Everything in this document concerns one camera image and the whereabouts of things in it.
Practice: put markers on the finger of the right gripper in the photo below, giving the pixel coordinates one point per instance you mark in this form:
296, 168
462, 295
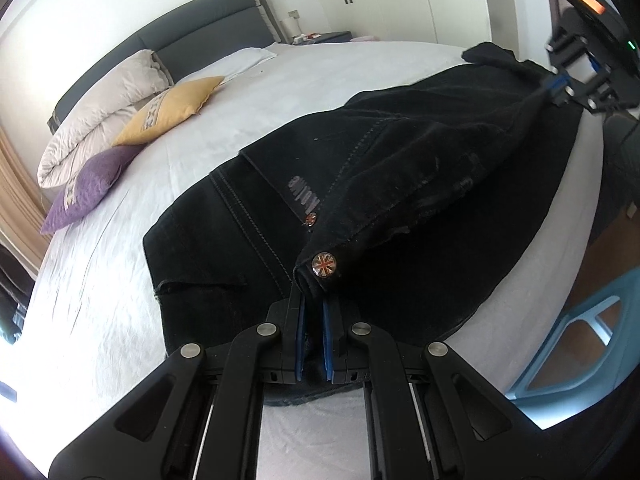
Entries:
557, 85

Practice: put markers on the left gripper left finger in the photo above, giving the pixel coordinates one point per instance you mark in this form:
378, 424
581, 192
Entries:
198, 414

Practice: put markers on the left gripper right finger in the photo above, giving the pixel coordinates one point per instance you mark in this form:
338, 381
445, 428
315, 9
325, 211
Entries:
429, 414

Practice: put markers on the black denim pants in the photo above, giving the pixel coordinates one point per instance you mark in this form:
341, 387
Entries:
405, 208

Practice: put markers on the white bed with sheet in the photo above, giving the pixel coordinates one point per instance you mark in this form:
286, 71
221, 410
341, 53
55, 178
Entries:
92, 329

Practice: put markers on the light blue plastic stool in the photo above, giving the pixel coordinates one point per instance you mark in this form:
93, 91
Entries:
591, 349

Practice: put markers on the dark bedside table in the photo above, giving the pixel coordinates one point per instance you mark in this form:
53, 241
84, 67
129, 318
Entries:
326, 38

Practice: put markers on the purple cushion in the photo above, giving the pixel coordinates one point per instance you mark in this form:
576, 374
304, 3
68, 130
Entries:
87, 189

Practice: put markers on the beige curtain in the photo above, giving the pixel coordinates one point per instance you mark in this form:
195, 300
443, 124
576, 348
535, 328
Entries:
22, 211

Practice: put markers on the yellow cushion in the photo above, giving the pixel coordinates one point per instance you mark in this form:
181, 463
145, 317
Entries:
167, 110

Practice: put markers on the folded beige duvet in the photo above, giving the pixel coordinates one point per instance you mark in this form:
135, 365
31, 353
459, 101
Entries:
100, 115

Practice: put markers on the white pillow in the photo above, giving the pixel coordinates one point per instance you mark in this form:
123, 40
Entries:
232, 65

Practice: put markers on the dark grey headboard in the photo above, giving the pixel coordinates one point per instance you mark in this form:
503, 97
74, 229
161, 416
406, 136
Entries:
185, 39

